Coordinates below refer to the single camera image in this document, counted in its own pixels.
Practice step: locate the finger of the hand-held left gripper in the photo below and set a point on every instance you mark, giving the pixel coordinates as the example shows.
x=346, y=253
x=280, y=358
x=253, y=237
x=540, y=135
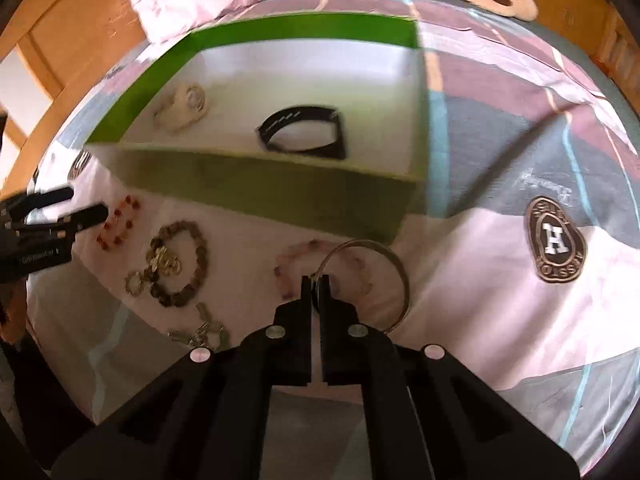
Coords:
x=85, y=216
x=55, y=195

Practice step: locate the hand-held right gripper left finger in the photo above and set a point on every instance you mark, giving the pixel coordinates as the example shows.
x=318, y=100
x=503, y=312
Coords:
x=295, y=320

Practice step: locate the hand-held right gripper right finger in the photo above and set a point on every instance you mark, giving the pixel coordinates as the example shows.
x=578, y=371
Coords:
x=336, y=320

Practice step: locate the silver bangle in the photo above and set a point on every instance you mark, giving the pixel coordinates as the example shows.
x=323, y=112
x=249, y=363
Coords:
x=406, y=285

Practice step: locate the green cardboard box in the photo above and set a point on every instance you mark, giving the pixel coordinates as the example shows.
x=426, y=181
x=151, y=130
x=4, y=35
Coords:
x=250, y=195

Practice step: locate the cream wrist watch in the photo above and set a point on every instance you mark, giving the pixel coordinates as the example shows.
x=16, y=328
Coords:
x=180, y=106

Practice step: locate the black wristband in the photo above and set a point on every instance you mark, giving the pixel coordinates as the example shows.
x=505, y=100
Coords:
x=280, y=119

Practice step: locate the wooden headboard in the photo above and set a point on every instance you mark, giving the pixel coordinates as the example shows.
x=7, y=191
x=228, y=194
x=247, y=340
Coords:
x=75, y=20

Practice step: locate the wooden cabinet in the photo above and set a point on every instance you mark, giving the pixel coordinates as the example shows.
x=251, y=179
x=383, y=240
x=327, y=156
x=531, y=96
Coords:
x=570, y=15

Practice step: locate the wooden footboard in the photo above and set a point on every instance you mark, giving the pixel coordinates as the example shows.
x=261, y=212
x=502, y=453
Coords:
x=622, y=45

